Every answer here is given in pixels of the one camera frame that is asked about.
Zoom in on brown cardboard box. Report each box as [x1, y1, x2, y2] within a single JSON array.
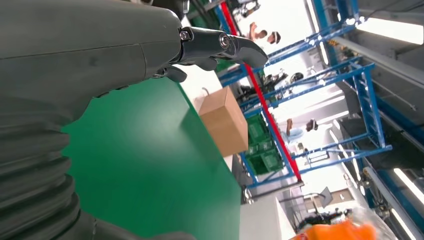
[[198, 86, 249, 158]]

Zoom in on red metal bar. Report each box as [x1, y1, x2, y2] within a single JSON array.
[[220, 1, 302, 181]]

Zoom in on green plastic crate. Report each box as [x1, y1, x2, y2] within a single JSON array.
[[244, 114, 285, 176]]

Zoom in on white table with metal legs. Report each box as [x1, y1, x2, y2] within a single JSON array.
[[239, 195, 296, 240]]

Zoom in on blue metal rack frame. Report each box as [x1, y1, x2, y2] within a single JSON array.
[[214, 0, 393, 190]]

